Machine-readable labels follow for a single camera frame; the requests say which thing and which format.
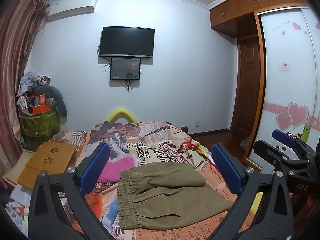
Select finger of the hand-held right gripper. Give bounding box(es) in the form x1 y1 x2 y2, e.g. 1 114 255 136
253 140 296 175
272 129 316 156

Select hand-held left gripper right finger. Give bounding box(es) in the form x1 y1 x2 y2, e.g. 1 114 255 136
207 142 294 240

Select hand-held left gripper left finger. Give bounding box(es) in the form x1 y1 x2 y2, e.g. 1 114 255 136
28 142 115 240

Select olive green pants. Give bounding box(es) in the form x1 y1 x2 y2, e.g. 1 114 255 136
117 162 234 230

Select pink folded garment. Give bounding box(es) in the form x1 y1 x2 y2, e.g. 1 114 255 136
97 156 135 183

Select green bottle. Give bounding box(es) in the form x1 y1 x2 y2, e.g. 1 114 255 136
301 124 311 143

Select white heart-print sliding wardrobe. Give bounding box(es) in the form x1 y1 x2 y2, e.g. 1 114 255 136
250 5 320 167

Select wooden lap desk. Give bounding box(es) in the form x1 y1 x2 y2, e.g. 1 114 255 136
17 141 77 189

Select yellow foam tube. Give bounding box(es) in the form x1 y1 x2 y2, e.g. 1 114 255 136
107 109 136 123

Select printed blanket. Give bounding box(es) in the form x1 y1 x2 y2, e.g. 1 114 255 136
49 120 253 240

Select green storage bag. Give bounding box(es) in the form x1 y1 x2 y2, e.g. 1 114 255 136
19 107 61 138

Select grey plush pillow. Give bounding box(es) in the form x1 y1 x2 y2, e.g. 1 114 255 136
34 85 68 117

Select orange box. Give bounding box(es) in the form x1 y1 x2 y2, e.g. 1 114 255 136
31 104 52 115

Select beige cushion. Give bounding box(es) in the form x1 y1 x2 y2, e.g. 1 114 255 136
2 150 38 188

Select pile of clothes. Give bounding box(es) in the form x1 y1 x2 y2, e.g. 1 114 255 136
19 71 52 97

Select red striped curtain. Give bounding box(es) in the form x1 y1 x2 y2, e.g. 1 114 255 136
0 0 49 180

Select wooden overhead cabinet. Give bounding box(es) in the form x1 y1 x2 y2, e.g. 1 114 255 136
209 0 315 39

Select white air conditioner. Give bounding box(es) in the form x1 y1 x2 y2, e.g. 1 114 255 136
47 0 97 22

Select small black wall monitor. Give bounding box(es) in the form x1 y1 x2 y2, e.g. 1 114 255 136
110 58 141 80

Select black wall television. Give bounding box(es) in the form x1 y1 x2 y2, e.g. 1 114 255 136
99 26 155 58

